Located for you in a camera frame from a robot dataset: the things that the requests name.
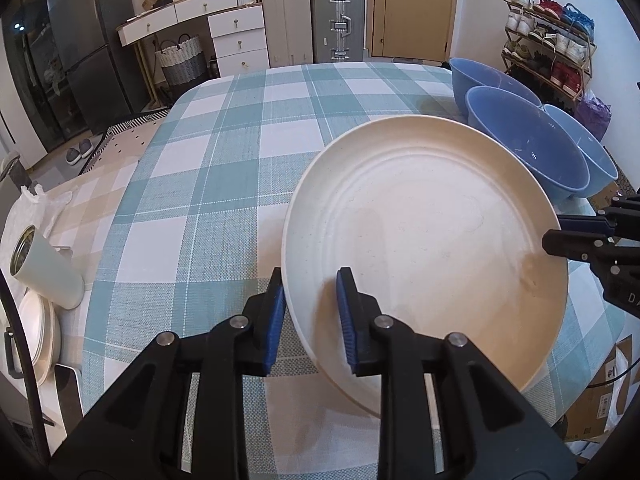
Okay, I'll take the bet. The cream plate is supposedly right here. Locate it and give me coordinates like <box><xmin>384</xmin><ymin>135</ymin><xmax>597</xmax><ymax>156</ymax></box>
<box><xmin>282</xmin><ymin>115</ymin><xmax>571</xmax><ymax>418</ymax></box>

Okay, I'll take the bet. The purple plastic bag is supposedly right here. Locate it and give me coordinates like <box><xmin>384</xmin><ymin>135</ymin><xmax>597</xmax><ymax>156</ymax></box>
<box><xmin>575</xmin><ymin>91</ymin><xmax>612</xmax><ymax>141</ymax></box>

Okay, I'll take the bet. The white dishes stack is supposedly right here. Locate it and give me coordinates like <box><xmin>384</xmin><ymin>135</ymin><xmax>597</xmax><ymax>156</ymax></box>
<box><xmin>17</xmin><ymin>290</ymin><xmax>62</xmax><ymax>386</ymax></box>

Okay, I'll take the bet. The dark grey refrigerator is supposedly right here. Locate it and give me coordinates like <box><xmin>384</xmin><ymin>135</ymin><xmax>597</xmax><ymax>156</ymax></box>
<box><xmin>47</xmin><ymin>0</ymin><xmax>136</xmax><ymax>116</ymax></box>

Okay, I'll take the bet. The pale green tumbler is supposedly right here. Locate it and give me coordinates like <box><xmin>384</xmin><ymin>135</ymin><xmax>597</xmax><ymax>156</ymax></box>
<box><xmin>10</xmin><ymin>226</ymin><xmax>86</xmax><ymax>310</ymax></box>

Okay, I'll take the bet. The silver suitcase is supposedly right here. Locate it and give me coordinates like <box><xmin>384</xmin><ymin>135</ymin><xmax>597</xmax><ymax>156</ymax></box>
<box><xmin>309</xmin><ymin>0</ymin><xmax>367</xmax><ymax>64</ymax></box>

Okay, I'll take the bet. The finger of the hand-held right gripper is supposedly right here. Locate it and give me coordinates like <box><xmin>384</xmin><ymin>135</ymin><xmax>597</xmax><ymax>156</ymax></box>
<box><xmin>556</xmin><ymin>210</ymin><xmax>618</xmax><ymax>235</ymax></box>
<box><xmin>542</xmin><ymin>229</ymin><xmax>621</xmax><ymax>266</ymax></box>

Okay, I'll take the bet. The dark glass cabinet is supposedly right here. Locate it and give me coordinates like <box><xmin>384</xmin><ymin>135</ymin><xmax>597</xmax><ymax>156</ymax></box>
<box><xmin>0</xmin><ymin>0</ymin><xmax>71</xmax><ymax>156</ymax></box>

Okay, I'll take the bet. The white plastic bag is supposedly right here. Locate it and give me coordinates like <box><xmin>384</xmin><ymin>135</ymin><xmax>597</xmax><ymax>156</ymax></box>
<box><xmin>10</xmin><ymin>182</ymin><xmax>76</xmax><ymax>241</ymax></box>

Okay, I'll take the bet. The medium blue bowl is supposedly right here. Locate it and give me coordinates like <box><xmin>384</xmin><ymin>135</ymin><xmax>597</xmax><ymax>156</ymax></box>
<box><xmin>465</xmin><ymin>86</ymin><xmax>591</xmax><ymax>201</ymax></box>
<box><xmin>449</xmin><ymin>57</ymin><xmax>543</xmax><ymax>111</ymax></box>

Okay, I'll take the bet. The beige checked cloth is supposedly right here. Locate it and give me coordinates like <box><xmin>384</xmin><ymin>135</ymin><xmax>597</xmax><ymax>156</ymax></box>
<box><xmin>47</xmin><ymin>125</ymin><xmax>168</xmax><ymax>286</ymax></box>

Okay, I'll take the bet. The grey flat panel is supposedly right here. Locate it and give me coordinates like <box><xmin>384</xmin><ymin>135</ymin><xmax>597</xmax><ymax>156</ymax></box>
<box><xmin>52</xmin><ymin>364</ymin><xmax>83</xmax><ymax>426</ymax></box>

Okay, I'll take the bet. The woven laundry basket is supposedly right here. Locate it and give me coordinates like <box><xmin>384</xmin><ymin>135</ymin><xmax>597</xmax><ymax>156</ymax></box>
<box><xmin>154</xmin><ymin>34</ymin><xmax>208</xmax><ymax>88</ymax></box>

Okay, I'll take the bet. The assorted sneakers collection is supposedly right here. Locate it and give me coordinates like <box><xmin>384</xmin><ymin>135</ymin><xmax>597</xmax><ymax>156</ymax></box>
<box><xmin>502</xmin><ymin>0</ymin><xmax>597</xmax><ymax>98</ymax></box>

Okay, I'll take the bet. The cat print cardboard box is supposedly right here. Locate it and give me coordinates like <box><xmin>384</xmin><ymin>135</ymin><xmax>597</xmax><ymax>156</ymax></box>
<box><xmin>565</xmin><ymin>335</ymin><xmax>636</xmax><ymax>443</ymax></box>

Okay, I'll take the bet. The patterned floor rug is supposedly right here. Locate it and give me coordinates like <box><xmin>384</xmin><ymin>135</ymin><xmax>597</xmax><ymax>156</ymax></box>
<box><xmin>80</xmin><ymin>110</ymin><xmax>171</xmax><ymax>176</ymax></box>

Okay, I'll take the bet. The white dressing table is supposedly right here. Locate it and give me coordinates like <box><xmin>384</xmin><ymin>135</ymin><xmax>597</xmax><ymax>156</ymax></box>
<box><xmin>117</xmin><ymin>0</ymin><xmax>238</xmax><ymax>111</ymax></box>

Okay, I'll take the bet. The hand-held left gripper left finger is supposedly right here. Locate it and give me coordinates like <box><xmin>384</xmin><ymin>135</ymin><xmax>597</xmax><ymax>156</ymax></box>
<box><xmin>50</xmin><ymin>267</ymin><xmax>287</xmax><ymax>480</ymax></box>

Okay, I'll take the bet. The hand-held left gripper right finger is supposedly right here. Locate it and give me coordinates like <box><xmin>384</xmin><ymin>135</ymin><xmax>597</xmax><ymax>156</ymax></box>
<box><xmin>336</xmin><ymin>267</ymin><xmax>578</xmax><ymax>480</ymax></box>

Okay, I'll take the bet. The teal checked tablecloth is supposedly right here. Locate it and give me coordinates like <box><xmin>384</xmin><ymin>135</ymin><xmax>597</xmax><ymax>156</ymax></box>
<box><xmin>80</xmin><ymin>60</ymin><xmax>636</xmax><ymax>480</ymax></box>

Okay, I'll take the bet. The wooden door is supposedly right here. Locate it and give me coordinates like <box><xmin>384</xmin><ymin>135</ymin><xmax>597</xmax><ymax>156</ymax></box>
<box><xmin>366</xmin><ymin>0</ymin><xmax>460</xmax><ymax>61</ymax></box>

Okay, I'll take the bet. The beige suitcase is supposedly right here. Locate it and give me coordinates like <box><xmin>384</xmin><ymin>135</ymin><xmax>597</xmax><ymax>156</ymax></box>
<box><xmin>260</xmin><ymin>0</ymin><xmax>315</xmax><ymax>68</ymax></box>

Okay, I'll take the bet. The wooden shoe rack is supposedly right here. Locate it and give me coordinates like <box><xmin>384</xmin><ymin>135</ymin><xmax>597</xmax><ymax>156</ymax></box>
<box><xmin>501</xmin><ymin>0</ymin><xmax>598</xmax><ymax>106</ymax></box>

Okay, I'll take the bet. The light blue bowl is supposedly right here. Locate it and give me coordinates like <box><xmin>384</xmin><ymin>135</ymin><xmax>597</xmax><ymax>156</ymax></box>
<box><xmin>542</xmin><ymin>104</ymin><xmax>619</xmax><ymax>198</ymax></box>

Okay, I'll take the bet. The small brown cardboard box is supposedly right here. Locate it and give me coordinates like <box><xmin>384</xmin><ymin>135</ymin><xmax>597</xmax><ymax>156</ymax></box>
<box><xmin>590</xmin><ymin>180</ymin><xmax>631</xmax><ymax>211</ymax></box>

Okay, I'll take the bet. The white drawer cabinet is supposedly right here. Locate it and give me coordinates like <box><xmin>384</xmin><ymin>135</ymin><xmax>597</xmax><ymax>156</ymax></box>
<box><xmin>207</xmin><ymin>4</ymin><xmax>271</xmax><ymax>77</ymax></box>

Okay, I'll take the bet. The black cable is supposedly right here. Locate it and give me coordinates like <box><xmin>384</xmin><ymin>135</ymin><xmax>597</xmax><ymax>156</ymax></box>
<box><xmin>0</xmin><ymin>272</ymin><xmax>53</xmax><ymax>471</ymax></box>

